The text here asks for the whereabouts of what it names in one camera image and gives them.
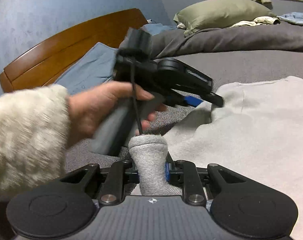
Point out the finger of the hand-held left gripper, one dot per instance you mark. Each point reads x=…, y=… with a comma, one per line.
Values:
x=215, y=98
x=192, y=101

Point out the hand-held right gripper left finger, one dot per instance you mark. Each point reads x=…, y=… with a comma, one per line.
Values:
x=127, y=170

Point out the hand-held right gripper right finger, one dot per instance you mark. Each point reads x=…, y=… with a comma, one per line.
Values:
x=167, y=171

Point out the light grey sweater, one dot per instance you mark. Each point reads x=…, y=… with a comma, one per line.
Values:
x=254, y=130

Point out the person's left hand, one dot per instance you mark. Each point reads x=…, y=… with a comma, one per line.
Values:
x=96, y=107

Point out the grey duvet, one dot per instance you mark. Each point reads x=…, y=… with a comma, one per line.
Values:
x=229, y=40

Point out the olive green pillow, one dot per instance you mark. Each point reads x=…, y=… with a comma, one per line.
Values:
x=221, y=12

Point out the cream cloth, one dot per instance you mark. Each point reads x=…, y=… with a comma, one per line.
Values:
x=256, y=21

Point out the wooden headboard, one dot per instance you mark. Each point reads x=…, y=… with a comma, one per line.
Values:
x=66, y=45

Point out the light blue garment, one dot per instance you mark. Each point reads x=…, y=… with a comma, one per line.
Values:
x=296, y=18

